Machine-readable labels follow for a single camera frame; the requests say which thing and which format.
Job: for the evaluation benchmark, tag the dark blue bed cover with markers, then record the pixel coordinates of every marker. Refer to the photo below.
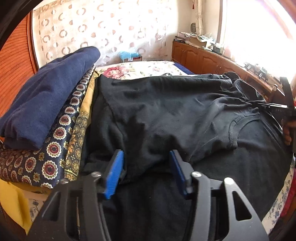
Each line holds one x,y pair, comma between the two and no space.
183,68

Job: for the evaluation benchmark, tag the sheer circle-pattern curtain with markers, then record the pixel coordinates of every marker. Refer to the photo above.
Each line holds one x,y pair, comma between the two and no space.
104,30

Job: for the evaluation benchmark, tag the red yellow patterned blanket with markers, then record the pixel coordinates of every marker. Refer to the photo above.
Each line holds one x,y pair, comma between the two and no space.
289,194

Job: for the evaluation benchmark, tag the white tied window curtain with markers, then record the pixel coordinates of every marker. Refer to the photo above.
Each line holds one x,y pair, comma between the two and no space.
200,16

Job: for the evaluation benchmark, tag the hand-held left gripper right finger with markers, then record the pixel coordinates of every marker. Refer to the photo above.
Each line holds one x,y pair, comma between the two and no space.
178,171

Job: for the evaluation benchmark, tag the yellow garment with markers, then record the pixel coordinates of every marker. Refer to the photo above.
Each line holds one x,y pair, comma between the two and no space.
11,204

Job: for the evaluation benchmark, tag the black hand-held device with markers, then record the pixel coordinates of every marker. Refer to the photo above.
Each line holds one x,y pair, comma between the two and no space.
262,73
249,66

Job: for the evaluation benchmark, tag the wooden framed window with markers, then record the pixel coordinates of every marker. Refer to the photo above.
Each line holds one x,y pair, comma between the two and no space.
259,30

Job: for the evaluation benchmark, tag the black printed t-shirt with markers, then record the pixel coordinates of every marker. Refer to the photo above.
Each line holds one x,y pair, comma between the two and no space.
173,111

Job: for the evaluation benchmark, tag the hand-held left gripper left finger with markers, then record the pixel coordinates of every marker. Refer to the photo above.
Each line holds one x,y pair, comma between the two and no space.
113,176

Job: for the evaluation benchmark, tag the wooden low cabinet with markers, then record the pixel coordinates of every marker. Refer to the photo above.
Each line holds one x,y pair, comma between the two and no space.
203,60

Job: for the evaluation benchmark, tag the navy folded garment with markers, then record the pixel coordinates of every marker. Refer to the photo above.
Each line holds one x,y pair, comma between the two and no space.
46,97

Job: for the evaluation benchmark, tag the blue floral bed sheet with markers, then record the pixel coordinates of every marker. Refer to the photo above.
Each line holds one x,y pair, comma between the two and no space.
277,206

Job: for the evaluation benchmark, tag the mustard patterned cloth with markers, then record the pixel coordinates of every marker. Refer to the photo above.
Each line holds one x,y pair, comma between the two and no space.
78,134

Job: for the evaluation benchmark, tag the navy medallion patterned cloth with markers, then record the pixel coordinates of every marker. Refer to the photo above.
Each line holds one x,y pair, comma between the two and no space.
53,148

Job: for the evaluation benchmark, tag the person's right hand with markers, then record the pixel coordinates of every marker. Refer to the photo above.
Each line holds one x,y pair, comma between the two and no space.
289,129

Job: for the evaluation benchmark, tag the small white fan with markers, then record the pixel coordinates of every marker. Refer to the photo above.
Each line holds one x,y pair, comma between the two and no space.
194,27

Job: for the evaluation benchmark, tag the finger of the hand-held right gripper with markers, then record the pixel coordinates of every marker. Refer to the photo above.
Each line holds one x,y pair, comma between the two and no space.
266,106
286,92

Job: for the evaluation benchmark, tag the pile of papers and boxes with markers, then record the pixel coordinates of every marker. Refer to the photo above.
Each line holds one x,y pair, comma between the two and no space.
194,39

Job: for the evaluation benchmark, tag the pink floral quilt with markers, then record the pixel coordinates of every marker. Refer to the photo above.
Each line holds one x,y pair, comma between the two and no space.
138,68

